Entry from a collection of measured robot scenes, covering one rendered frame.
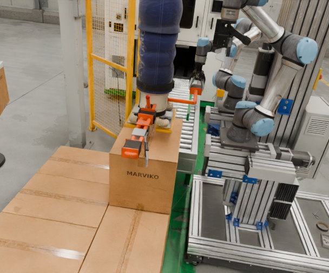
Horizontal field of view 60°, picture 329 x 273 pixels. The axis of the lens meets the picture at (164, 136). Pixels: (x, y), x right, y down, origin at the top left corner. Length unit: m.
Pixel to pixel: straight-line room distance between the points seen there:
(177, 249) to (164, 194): 0.74
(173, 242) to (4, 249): 1.25
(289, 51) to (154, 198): 1.11
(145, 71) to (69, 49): 1.53
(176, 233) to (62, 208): 1.02
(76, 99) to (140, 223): 1.80
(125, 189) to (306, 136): 1.18
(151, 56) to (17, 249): 1.25
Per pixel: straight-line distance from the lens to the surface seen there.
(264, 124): 1.58
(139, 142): 1.26
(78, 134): 3.40
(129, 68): 2.96
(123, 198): 1.85
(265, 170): 1.74
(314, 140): 2.02
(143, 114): 1.52
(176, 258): 2.36
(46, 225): 1.85
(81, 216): 1.86
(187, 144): 2.68
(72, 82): 3.16
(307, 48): 1.56
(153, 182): 1.72
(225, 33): 1.35
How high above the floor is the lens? 1.84
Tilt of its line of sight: 29 degrees down
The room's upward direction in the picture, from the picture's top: 6 degrees clockwise
